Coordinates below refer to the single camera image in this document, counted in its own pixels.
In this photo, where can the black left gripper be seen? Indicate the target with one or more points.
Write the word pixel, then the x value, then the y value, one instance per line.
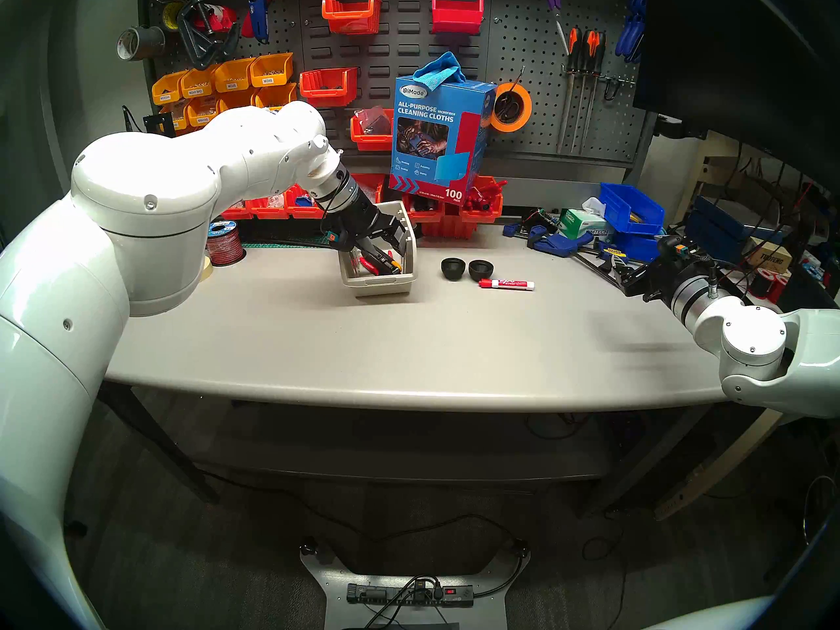
pixel 364 225

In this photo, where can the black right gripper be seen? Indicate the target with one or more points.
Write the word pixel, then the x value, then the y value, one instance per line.
pixel 682 268

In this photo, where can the beige plastic storage bin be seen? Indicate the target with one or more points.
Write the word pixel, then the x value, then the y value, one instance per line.
pixel 380 287

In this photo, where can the black round rubber cup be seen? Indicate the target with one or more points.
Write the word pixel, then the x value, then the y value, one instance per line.
pixel 481 271
pixel 453 269

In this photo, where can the blue cleaning cloths box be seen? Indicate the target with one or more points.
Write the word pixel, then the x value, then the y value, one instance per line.
pixel 426 143

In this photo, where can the red Expo marker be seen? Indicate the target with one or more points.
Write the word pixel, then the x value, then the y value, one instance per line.
pixel 508 284

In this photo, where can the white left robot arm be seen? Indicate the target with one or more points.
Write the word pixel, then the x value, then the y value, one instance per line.
pixel 118 241

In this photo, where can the green white Kimtech wipes box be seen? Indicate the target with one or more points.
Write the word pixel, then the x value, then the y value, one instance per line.
pixel 587 225

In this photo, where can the brown cardboard box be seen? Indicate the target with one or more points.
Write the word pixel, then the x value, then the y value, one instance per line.
pixel 771 258

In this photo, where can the red tool with black knobs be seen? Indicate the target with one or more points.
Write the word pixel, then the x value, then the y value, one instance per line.
pixel 369 266

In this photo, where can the blue plastic bin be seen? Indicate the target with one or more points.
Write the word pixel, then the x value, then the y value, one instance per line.
pixel 646 248
pixel 631 209

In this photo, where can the blue bar clamp yellow label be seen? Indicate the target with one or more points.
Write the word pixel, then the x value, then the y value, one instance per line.
pixel 613 254

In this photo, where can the red shelf bin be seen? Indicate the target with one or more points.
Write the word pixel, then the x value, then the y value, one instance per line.
pixel 430 214
pixel 302 210
pixel 236 213
pixel 482 205
pixel 377 189
pixel 269 210

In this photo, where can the stack of red bins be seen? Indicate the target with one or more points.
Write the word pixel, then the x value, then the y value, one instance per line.
pixel 449 228

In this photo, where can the dark blue case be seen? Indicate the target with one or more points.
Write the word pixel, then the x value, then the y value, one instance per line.
pixel 715 222

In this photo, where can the green cutting mat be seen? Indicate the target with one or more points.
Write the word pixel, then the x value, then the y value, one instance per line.
pixel 282 246

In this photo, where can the clear bag of parts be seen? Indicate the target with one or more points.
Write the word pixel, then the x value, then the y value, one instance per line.
pixel 373 119

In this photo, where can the beige masking tape roll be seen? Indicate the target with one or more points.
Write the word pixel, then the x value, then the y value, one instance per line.
pixel 207 268

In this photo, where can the blue microfibre cloth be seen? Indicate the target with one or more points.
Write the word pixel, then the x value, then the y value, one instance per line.
pixel 440 69

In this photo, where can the orange bin labelled M3-4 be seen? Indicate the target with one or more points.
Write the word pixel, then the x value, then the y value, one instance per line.
pixel 279 95

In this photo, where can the orange tape roll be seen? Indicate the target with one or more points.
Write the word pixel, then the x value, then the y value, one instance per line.
pixel 527 113

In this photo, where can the black carabiner clip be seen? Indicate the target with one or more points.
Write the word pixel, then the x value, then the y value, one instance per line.
pixel 606 89

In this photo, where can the dark grey pegboard panel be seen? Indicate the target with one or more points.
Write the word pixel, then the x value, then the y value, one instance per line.
pixel 407 51

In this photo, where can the light wood side table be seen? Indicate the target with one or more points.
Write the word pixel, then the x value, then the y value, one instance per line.
pixel 715 468

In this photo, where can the orange bin labelled M3X6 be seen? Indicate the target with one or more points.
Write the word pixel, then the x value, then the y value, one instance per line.
pixel 270 74

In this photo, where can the orange bin labelled M4-6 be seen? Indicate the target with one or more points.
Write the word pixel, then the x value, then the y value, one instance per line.
pixel 233 100

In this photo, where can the orange bin labelled M4X4X6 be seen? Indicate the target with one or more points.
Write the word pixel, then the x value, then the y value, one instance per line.
pixel 202 113

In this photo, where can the orange black screwdriver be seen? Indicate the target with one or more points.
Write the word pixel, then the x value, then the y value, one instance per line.
pixel 601 50
pixel 591 48
pixel 575 44

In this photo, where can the orange parts bin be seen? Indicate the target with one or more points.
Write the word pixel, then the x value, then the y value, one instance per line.
pixel 182 117

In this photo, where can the black monitor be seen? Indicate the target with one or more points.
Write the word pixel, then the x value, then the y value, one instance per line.
pixel 741 58

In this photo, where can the orange bin labelled M3X8 BAD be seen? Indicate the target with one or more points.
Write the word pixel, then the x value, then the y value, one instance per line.
pixel 197 86

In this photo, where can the dark grey C-clamp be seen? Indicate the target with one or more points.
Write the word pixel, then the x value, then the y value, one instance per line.
pixel 226 44
pixel 190 44

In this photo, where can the black press stand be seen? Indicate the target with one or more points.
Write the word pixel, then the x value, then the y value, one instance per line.
pixel 159 123

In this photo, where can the orange bin labelled M3X5X4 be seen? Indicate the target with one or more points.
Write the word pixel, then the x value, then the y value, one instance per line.
pixel 167 92

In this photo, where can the red tape roll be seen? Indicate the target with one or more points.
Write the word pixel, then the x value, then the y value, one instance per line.
pixel 220 18

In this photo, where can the black soldering pen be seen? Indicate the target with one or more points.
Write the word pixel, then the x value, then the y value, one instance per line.
pixel 130 118

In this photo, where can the black table leg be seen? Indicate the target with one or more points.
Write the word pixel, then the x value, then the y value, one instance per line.
pixel 174 458

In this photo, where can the yellow tape roll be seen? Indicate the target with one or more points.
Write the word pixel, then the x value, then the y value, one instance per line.
pixel 167 17

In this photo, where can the black power strip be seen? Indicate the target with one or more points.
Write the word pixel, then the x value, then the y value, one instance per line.
pixel 410 594

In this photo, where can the orange-red wall bin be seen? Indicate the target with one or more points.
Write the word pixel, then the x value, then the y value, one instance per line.
pixel 371 142
pixel 351 15
pixel 328 89

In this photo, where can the black monitor mount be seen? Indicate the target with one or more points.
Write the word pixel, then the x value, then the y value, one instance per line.
pixel 679 126

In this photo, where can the crimson wall bin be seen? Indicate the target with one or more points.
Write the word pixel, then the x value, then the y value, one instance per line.
pixel 457 15

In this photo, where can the grey duct tape roll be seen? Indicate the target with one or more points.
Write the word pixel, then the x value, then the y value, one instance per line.
pixel 141 42

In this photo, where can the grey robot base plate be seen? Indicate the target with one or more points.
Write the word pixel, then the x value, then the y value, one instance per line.
pixel 331 606

